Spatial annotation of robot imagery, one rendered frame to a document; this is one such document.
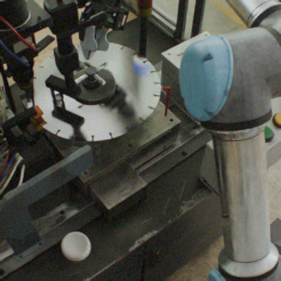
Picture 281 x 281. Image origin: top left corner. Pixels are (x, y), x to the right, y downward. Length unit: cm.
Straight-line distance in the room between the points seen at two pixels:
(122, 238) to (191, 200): 20
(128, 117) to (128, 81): 11
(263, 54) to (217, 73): 8
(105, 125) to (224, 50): 44
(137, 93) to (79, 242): 38
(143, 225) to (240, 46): 58
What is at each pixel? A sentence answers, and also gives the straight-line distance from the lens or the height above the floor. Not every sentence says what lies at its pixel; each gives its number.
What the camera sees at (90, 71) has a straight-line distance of 99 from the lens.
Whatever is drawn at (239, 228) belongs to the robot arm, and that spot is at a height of 107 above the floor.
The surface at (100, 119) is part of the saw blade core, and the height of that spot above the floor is 95.
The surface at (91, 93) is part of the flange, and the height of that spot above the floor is 96.
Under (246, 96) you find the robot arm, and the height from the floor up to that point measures 127.
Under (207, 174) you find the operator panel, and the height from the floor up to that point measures 79.
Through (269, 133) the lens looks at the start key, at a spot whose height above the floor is 91.
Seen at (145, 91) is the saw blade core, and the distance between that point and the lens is 101.
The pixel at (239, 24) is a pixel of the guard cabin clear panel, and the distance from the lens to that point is 123.
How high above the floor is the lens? 170
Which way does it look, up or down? 54 degrees down
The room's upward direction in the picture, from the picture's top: 2 degrees clockwise
